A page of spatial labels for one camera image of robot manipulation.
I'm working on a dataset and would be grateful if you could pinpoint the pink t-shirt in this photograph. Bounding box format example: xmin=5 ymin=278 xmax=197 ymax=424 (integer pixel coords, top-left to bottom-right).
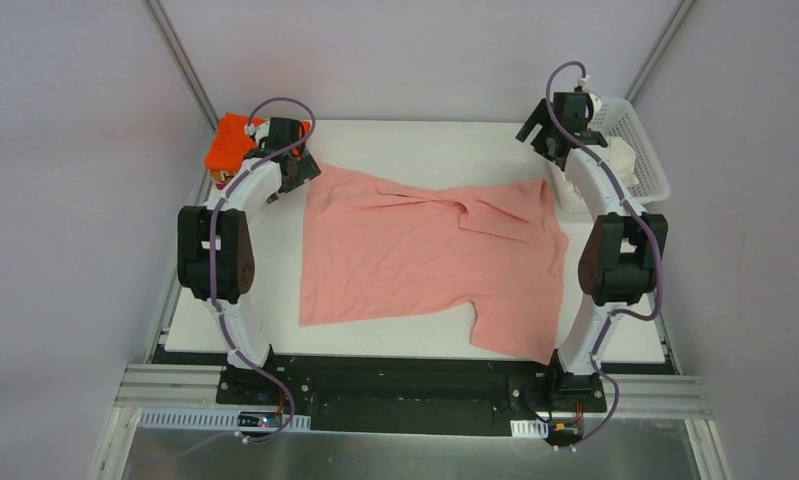
xmin=299 ymin=166 xmax=568 ymax=364

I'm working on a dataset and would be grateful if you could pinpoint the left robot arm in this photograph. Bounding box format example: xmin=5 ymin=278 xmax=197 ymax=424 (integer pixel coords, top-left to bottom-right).
xmin=176 ymin=113 xmax=321 ymax=370

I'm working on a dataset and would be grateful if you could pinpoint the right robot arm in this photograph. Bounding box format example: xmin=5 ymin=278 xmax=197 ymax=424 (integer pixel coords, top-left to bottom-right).
xmin=516 ymin=89 xmax=668 ymax=398

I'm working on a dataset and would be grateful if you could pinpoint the white plastic basket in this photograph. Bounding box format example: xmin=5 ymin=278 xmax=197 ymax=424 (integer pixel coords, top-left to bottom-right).
xmin=551 ymin=97 xmax=671 ymax=215

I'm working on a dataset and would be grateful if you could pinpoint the white crumpled t-shirt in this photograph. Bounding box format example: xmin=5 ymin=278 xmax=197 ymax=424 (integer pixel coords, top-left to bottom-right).
xmin=557 ymin=135 xmax=640 ymax=200

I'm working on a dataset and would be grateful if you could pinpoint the orange folded t-shirt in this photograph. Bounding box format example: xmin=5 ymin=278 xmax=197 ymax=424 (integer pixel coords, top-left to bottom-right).
xmin=204 ymin=112 xmax=308 ymax=177

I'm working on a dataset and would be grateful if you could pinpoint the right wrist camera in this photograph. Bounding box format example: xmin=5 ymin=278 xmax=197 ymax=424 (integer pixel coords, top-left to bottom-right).
xmin=574 ymin=74 xmax=603 ymax=123

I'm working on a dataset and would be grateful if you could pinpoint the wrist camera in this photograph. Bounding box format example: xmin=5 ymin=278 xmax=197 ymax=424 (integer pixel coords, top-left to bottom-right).
xmin=244 ymin=121 xmax=270 ymax=147
xmin=574 ymin=74 xmax=603 ymax=123

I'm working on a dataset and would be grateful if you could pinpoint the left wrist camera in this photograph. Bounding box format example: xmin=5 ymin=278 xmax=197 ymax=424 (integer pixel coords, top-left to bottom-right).
xmin=244 ymin=121 xmax=270 ymax=147

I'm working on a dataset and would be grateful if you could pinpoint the right corner frame post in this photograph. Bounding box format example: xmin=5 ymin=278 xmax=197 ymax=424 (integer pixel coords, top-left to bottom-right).
xmin=625 ymin=0 xmax=698 ymax=104

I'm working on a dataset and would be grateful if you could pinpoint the corner frame post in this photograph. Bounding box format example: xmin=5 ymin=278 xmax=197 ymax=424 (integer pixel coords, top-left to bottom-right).
xmin=625 ymin=0 xmax=698 ymax=104
xmin=141 ymin=0 xmax=219 ymax=131

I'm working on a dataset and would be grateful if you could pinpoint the left corner frame post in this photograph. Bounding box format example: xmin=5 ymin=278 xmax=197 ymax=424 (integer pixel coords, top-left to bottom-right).
xmin=141 ymin=0 xmax=219 ymax=131

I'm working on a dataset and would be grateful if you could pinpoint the aluminium rail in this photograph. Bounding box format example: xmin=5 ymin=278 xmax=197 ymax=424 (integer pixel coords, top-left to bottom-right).
xmin=115 ymin=364 xmax=713 ymax=420

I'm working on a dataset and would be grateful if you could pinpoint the left white cable duct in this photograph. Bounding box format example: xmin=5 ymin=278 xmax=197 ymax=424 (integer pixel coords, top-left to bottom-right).
xmin=138 ymin=408 xmax=288 ymax=433

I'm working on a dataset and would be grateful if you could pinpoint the white cable duct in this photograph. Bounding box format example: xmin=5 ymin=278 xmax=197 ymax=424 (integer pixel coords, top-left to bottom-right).
xmin=510 ymin=420 xmax=549 ymax=440
xmin=138 ymin=408 xmax=288 ymax=433

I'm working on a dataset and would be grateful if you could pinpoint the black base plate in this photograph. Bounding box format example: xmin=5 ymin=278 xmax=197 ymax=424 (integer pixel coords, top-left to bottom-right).
xmin=216 ymin=355 xmax=607 ymax=436

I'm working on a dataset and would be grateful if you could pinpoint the right white cable duct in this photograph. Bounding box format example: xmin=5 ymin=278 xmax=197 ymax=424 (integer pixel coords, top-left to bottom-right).
xmin=510 ymin=420 xmax=549 ymax=440

